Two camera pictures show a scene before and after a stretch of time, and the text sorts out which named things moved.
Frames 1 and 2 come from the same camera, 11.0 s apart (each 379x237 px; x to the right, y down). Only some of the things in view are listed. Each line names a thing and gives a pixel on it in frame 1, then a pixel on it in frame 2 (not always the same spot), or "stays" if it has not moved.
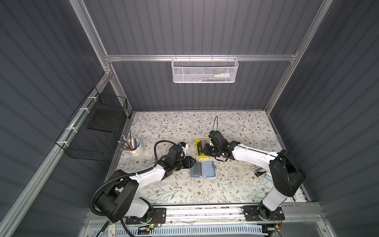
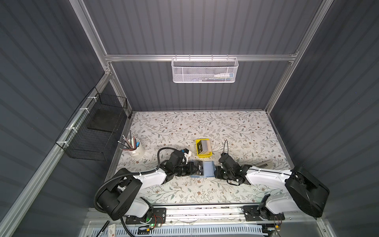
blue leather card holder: [203, 169] stays
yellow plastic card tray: [201, 146] stays
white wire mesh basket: [204, 70] stays
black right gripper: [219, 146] -> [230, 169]
